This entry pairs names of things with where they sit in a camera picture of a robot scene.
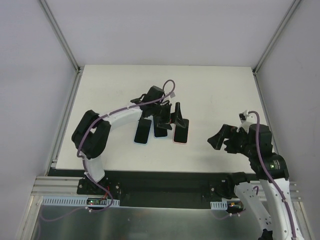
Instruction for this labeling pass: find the left white cable duct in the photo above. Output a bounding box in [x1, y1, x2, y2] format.
[42, 196, 120, 208]

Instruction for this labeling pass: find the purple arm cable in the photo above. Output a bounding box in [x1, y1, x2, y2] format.
[39, 79, 176, 222]
[211, 111, 298, 240]

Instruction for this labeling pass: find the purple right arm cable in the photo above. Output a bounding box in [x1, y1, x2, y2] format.
[211, 111, 298, 240]

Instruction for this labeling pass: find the aluminium frame post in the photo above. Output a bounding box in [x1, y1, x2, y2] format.
[37, 0, 82, 73]
[252, 0, 303, 76]

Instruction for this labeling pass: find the right white cable duct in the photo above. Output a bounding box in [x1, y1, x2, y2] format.
[209, 199, 244, 211]

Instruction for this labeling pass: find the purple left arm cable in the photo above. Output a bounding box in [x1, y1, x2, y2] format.
[39, 79, 176, 222]

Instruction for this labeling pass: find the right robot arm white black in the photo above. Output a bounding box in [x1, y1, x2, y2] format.
[207, 123, 304, 240]

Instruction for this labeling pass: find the right aluminium frame post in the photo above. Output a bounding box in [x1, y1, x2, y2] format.
[252, 0, 303, 76]

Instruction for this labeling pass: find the pink phone case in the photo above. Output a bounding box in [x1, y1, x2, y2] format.
[172, 119, 191, 146]

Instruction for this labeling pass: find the left aluminium frame post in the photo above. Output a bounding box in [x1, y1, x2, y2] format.
[37, 0, 82, 73]

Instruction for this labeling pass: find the aluminium front rail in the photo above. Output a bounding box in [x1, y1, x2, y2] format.
[31, 176, 302, 202]

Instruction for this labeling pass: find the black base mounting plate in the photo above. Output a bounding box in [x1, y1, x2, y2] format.
[47, 168, 253, 208]

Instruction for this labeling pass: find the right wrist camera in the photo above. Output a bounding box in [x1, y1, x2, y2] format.
[238, 110, 256, 133]

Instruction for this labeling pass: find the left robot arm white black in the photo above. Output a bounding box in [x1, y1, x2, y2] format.
[71, 85, 187, 195]

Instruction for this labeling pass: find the white cable duct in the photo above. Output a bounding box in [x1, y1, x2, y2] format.
[209, 199, 244, 211]
[42, 196, 120, 208]

